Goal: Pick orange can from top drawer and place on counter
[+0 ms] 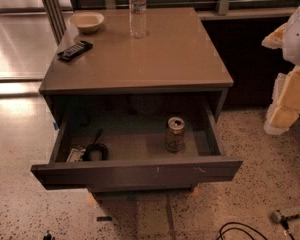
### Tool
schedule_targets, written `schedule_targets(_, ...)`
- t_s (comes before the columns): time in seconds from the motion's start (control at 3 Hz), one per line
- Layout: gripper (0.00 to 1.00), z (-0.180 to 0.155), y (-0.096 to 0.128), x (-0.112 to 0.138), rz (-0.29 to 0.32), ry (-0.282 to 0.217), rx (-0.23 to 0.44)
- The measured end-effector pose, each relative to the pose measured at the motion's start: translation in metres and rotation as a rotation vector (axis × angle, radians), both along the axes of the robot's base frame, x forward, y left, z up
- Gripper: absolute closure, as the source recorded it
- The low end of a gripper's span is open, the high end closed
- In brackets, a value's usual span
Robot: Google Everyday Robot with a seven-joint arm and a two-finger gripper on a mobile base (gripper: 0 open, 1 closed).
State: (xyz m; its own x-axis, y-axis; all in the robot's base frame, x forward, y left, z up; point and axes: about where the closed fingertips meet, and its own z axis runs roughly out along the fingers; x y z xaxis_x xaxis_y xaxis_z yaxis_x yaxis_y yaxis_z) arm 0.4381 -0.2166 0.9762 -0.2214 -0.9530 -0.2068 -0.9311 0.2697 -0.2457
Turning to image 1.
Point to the black remote control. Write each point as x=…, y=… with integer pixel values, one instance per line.
x=74, y=51

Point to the orange soda can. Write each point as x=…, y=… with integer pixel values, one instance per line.
x=174, y=135

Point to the grey cabinet with glossy top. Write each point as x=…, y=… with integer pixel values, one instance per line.
x=176, y=59

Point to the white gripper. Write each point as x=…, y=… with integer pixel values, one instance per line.
x=298, y=34

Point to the open grey top drawer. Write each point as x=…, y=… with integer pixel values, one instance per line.
x=126, y=152

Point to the small black floor object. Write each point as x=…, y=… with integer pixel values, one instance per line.
x=48, y=236

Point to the white ceramic bowl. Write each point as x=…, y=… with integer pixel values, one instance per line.
x=87, y=22

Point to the clear plastic water bottle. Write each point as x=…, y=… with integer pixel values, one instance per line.
x=137, y=18

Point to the white packet in drawer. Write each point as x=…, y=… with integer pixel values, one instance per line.
x=76, y=155

